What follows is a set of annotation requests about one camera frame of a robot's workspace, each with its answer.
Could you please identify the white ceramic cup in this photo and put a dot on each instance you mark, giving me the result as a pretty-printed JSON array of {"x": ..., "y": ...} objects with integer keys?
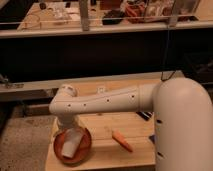
[{"x": 71, "y": 142}]

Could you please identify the orange carrot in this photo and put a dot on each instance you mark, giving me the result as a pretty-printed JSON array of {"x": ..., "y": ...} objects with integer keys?
[{"x": 121, "y": 140}]

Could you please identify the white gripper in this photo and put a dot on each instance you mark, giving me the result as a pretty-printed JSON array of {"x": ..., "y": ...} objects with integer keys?
[{"x": 67, "y": 122}]

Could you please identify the black bin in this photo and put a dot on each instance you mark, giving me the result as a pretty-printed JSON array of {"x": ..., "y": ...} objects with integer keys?
[{"x": 198, "y": 66}]

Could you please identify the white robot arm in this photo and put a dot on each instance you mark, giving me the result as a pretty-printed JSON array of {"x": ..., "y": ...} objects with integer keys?
[{"x": 183, "y": 113}]

